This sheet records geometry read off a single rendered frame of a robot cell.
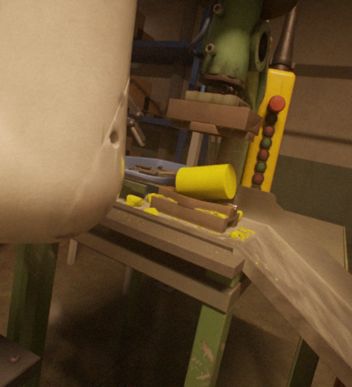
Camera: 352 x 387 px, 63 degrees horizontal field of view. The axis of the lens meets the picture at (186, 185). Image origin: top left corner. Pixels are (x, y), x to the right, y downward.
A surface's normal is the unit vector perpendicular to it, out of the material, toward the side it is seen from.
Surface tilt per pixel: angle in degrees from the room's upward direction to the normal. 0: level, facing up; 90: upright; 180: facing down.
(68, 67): 89
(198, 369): 90
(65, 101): 88
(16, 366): 0
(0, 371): 0
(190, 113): 90
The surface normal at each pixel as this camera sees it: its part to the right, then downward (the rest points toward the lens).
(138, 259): -0.47, 0.03
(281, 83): -0.08, 0.04
